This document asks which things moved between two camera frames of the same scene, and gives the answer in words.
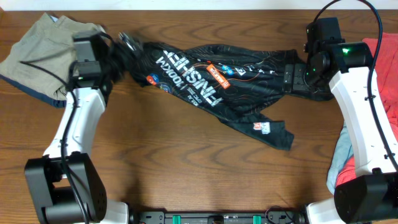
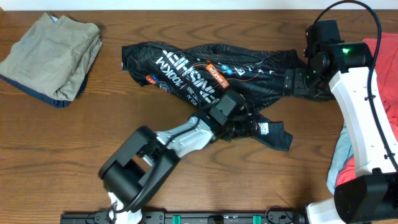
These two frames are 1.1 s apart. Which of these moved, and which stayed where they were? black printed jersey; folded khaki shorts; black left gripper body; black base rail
Moved: black left gripper body
Stayed: black base rail; black printed jersey; folded khaki shorts
